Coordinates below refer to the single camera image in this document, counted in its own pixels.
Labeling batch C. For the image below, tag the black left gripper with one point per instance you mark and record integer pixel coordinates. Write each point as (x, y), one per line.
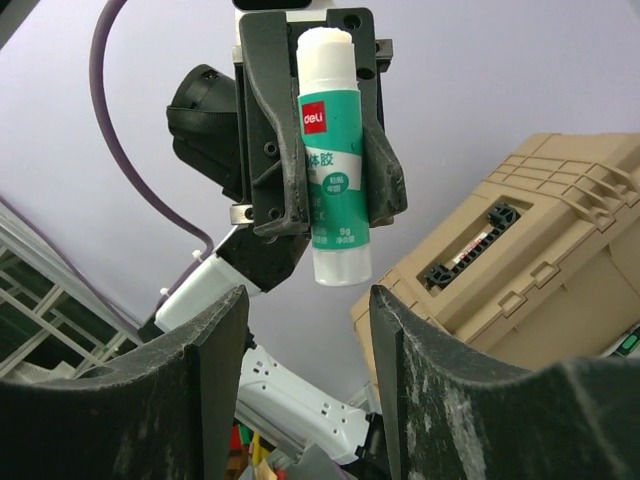
(271, 149)

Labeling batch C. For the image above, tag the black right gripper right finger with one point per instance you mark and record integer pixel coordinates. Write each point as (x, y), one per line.
(452, 412)

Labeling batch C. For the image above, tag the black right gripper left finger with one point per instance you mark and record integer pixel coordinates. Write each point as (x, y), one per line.
(165, 410)

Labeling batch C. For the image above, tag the green white glue stick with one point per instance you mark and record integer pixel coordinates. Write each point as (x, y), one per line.
(332, 133)

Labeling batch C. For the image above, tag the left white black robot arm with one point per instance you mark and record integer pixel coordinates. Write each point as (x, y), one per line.
(272, 401)

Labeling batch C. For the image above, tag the tan plastic tool case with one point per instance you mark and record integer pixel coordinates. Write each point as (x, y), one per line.
(541, 261)

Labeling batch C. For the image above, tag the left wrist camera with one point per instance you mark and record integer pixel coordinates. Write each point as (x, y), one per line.
(296, 11)

